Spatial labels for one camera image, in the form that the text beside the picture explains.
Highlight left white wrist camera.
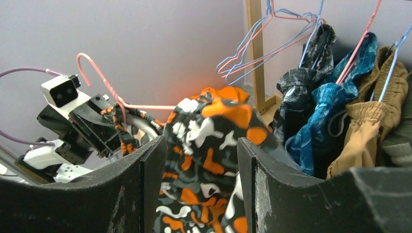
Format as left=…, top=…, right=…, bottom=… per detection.
left=40, top=75, right=91, bottom=119

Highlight dark olive green shorts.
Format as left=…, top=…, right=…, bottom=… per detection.
left=382, top=72, right=412, bottom=167

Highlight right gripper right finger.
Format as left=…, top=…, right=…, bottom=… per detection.
left=237, top=138, right=412, bottom=233

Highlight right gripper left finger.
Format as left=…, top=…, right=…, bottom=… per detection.
left=0, top=136, right=167, bottom=233

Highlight orange camouflage shorts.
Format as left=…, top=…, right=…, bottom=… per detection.
left=101, top=86, right=277, bottom=233

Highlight blue patterned shorts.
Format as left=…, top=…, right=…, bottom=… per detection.
left=285, top=32, right=378, bottom=175

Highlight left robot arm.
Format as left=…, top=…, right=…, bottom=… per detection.
left=0, top=93, right=120, bottom=184

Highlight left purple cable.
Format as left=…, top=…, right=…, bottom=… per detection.
left=0, top=67, right=63, bottom=147

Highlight tan brown shorts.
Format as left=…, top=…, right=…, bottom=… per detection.
left=326, top=46, right=409, bottom=179

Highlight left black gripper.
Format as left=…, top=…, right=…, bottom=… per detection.
left=37, top=95, right=120, bottom=158

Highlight black grey patterned shorts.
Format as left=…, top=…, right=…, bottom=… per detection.
left=273, top=24, right=336, bottom=145

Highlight wooden clothes rack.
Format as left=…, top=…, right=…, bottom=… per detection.
left=245, top=0, right=281, bottom=125

